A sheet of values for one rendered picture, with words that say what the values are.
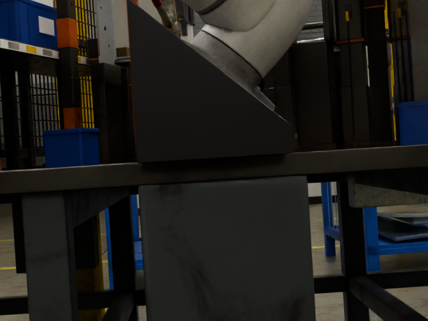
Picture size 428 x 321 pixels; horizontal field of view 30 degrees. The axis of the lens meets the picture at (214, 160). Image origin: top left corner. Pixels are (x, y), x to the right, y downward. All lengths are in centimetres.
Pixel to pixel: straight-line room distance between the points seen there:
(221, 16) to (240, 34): 5
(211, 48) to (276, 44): 12
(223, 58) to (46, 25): 93
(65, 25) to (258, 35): 91
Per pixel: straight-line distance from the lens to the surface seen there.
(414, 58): 181
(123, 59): 228
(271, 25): 149
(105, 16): 246
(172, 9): 218
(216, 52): 148
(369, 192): 268
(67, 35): 228
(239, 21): 147
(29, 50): 215
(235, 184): 139
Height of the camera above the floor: 70
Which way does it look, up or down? level
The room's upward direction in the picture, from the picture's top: 4 degrees counter-clockwise
